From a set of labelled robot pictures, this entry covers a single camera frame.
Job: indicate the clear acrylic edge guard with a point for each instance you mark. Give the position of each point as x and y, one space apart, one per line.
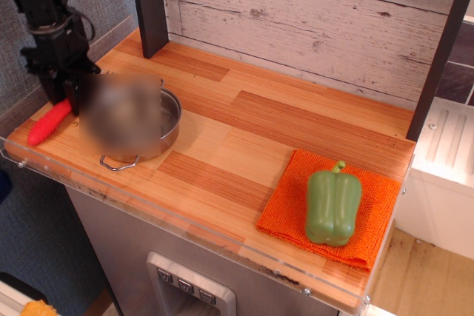
224 226

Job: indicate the red handled metal fork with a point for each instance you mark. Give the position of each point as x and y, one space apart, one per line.
89 84

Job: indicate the white toy sink unit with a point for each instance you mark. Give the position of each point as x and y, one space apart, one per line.
436 202

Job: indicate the grey toy fridge cabinet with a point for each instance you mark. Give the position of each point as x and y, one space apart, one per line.
122 243

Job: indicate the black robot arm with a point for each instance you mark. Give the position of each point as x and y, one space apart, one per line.
52 13

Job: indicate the stainless steel pot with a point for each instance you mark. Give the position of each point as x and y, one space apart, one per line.
139 124

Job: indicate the silver dispenser panel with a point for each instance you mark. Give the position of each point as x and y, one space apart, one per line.
185 286

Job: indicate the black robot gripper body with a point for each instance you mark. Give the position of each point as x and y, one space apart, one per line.
58 48

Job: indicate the green toy bell pepper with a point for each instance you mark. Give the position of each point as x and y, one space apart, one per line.
333 199

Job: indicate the dark shelf post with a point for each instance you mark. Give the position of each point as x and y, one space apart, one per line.
442 54
153 26

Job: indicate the orange knitted cloth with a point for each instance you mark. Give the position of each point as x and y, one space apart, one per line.
285 213

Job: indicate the dark left shelf post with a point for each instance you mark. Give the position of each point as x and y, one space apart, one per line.
153 26

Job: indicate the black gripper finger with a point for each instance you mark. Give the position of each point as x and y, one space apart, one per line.
53 85
71 90

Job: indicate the dark right shelf post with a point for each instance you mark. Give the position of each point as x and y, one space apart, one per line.
442 54

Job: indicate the orange object bottom left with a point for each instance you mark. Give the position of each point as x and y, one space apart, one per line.
38 308

